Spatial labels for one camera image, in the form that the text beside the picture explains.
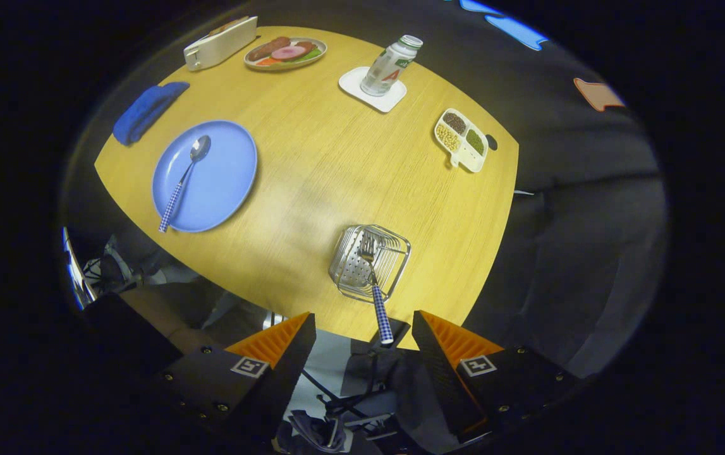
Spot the white divided tray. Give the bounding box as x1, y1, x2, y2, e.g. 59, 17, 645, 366
434, 108, 489, 173

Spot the pile of yellow beans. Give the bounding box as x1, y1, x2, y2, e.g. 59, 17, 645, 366
436, 124, 462, 152

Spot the fork with checkered handle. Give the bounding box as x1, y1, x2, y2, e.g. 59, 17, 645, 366
358, 233, 396, 346

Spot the blue round plate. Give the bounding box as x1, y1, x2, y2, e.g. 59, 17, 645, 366
152, 120, 259, 233

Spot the black table bracket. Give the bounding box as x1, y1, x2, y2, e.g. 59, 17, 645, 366
351, 318, 411, 356

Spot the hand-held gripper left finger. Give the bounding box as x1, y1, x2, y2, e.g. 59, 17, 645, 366
157, 312, 317, 443

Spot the black cable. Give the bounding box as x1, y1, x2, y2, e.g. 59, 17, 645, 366
299, 370, 401, 421

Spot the spoon with checkered handle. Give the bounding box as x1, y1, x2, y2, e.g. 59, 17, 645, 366
159, 135, 212, 233

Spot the white toaster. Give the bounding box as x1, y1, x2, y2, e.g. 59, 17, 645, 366
183, 16, 259, 71

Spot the computer monitor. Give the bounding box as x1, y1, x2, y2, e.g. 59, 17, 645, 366
61, 226, 96, 312

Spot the small beige food plate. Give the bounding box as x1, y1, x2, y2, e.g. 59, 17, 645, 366
243, 37, 328, 71

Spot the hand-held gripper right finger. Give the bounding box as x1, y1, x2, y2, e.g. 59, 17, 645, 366
411, 310, 584, 444

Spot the metal wire cutlery rack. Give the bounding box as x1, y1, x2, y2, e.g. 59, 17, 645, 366
328, 224, 412, 304

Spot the white green drink bottle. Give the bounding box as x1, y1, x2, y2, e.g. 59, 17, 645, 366
360, 35, 424, 97

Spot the folded blue cloth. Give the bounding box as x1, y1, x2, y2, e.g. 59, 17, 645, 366
113, 82, 191, 147

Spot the large brown meat slice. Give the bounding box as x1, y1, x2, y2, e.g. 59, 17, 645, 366
247, 37, 291, 62

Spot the white square coaster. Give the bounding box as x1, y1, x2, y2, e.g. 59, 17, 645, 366
338, 66, 408, 114

